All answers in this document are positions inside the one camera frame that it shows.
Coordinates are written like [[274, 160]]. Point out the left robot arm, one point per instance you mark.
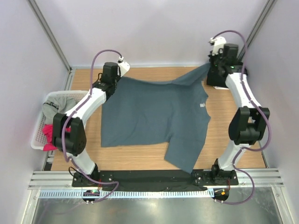
[[68, 133]]

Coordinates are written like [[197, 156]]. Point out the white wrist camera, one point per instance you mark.
[[217, 43], [123, 65]]

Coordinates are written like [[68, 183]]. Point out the grey t-shirt in basket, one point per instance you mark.
[[54, 105]]

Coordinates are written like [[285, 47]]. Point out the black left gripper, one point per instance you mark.
[[117, 77]]

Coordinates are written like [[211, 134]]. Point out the aluminium frame rail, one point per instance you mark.
[[260, 177]]

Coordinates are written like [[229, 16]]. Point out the folded black t-shirt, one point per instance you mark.
[[217, 75]]

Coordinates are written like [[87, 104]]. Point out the blue-grey t-shirt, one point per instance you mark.
[[146, 113]]

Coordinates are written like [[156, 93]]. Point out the white plastic basket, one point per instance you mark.
[[39, 139]]

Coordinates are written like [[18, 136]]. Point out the slotted cable duct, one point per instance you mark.
[[92, 193]]

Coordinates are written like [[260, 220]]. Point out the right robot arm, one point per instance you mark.
[[249, 122]]

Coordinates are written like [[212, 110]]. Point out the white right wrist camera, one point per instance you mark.
[[217, 43]]

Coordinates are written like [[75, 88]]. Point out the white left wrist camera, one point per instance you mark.
[[123, 65]]

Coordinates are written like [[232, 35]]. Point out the pink t-shirt in basket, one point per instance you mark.
[[48, 132]]

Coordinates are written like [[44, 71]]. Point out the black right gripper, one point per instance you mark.
[[213, 57]]

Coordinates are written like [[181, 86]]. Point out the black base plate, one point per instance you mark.
[[167, 180]]

